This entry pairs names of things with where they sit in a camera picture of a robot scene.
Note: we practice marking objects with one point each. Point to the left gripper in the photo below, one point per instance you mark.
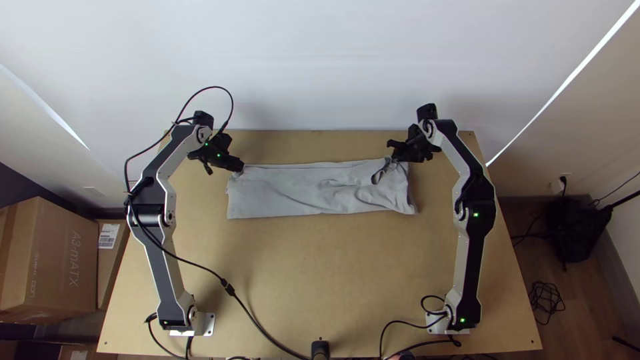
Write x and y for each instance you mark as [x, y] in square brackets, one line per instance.
[226, 161]

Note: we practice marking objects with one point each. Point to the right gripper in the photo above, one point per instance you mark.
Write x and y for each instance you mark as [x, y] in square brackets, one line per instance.
[412, 150]

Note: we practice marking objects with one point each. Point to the cardboard box with white label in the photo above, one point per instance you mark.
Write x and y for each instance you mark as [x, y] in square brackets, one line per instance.
[111, 260]

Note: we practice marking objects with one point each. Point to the large printed cardboard box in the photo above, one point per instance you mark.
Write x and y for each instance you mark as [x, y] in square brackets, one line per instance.
[45, 255]

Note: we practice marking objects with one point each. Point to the black tripod leg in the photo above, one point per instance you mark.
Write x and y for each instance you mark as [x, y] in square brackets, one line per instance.
[622, 200]

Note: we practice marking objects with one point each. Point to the grey t-shirt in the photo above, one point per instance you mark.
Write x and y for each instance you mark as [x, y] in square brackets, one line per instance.
[310, 192]

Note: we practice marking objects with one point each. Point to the black bag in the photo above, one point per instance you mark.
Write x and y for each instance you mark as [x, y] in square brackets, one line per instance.
[575, 227]

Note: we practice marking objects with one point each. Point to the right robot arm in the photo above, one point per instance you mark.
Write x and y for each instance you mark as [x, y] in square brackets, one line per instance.
[472, 215]

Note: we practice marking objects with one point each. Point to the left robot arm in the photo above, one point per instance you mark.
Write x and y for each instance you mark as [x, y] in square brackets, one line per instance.
[150, 205]

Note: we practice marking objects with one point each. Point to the white wall outlet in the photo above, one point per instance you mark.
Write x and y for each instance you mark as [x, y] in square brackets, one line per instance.
[563, 182]

